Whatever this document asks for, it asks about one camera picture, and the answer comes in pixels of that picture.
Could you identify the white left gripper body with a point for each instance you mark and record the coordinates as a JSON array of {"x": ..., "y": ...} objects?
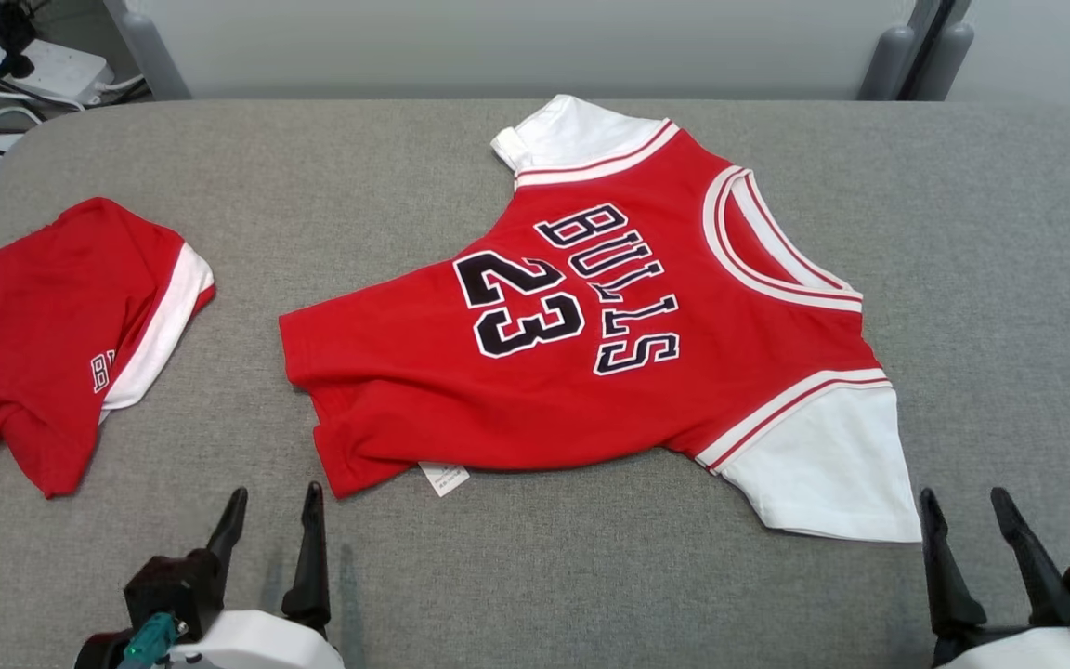
[{"x": 256, "y": 646}]

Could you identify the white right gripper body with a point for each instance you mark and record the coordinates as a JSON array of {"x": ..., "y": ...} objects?
[{"x": 1027, "y": 650}]

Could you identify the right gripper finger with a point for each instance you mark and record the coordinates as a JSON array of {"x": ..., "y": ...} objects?
[
  {"x": 948, "y": 585},
  {"x": 1041, "y": 576}
]

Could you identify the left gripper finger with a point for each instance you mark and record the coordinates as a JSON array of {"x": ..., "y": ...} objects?
[
  {"x": 228, "y": 530},
  {"x": 312, "y": 576}
]

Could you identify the red shorts white stripe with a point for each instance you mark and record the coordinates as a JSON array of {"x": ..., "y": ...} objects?
[{"x": 33, "y": 325}]

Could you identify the red Bulls jersey white sleeves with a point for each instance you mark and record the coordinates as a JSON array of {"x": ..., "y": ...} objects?
[{"x": 591, "y": 409}]

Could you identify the white power strip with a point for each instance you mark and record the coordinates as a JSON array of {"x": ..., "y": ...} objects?
[{"x": 57, "y": 65}]

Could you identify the narrow white partition panel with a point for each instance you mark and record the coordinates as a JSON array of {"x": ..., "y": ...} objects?
[{"x": 1046, "y": 46}]

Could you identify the black plug adapter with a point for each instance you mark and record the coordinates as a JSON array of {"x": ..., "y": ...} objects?
[{"x": 10, "y": 28}]

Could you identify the wide white partition panel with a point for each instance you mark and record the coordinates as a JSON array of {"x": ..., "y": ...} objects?
[{"x": 498, "y": 46}]

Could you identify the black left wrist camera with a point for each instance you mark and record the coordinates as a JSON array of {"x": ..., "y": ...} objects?
[{"x": 173, "y": 585}]

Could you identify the grey slanted partition post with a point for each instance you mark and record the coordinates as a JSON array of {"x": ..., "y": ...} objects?
[{"x": 154, "y": 56}]

